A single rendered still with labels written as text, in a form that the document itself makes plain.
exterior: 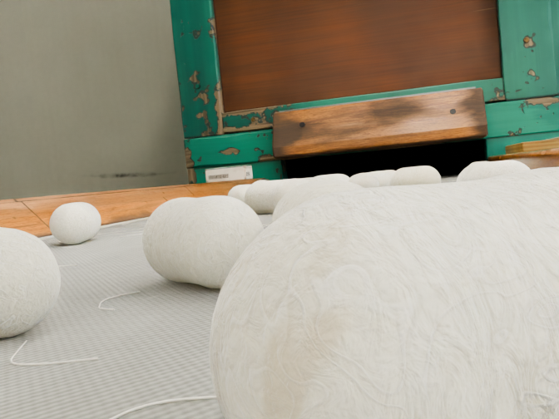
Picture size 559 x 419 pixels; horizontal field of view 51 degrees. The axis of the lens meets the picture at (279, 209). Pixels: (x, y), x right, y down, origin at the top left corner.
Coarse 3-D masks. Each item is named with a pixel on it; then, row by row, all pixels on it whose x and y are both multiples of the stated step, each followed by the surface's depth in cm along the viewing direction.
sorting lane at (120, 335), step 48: (48, 240) 32; (96, 240) 29; (96, 288) 14; (144, 288) 13; (192, 288) 13; (48, 336) 10; (96, 336) 9; (144, 336) 9; (192, 336) 9; (0, 384) 7; (48, 384) 7; (96, 384) 7; (144, 384) 7; (192, 384) 7
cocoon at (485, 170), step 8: (504, 160) 24; (512, 160) 24; (472, 168) 25; (480, 168) 24; (488, 168) 24; (496, 168) 24; (504, 168) 23; (512, 168) 23; (520, 168) 23; (528, 168) 24; (464, 176) 25; (472, 176) 25; (480, 176) 24; (488, 176) 24
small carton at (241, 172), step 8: (216, 168) 84; (224, 168) 84; (232, 168) 83; (240, 168) 83; (248, 168) 85; (208, 176) 84; (216, 176) 84; (224, 176) 84; (232, 176) 84; (240, 176) 83; (248, 176) 84
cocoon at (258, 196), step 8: (256, 184) 38; (264, 184) 38; (272, 184) 37; (248, 192) 38; (256, 192) 38; (264, 192) 37; (272, 192) 37; (248, 200) 38; (256, 200) 38; (264, 200) 37; (256, 208) 38; (264, 208) 37; (272, 208) 37
